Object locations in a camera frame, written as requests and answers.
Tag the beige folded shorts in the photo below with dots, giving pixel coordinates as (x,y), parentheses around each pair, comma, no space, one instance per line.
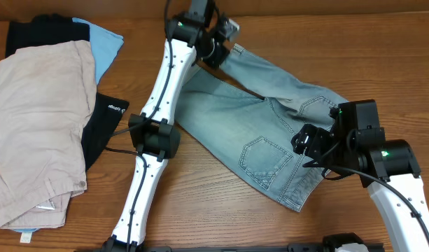
(47,96)

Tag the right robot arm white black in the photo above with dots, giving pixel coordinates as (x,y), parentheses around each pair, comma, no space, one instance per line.
(356,145)

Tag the black folded garment top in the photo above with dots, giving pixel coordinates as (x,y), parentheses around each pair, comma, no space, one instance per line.
(44,30)

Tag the light blue denim shorts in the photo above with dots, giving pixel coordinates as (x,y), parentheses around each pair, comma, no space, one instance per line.
(249,129)

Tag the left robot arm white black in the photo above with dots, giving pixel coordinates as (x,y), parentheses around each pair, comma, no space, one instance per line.
(194,35)

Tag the light blue folded garment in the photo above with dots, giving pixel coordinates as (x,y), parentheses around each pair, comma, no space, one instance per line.
(105,46)

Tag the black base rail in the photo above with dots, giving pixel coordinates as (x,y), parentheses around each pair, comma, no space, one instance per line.
(312,247)

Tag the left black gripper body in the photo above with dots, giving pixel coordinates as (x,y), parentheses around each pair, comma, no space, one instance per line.
(212,52)

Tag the black garment with white logo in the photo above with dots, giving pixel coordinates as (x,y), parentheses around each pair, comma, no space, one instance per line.
(107,114)

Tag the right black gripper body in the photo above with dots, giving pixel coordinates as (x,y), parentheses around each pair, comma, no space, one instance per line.
(322,148)

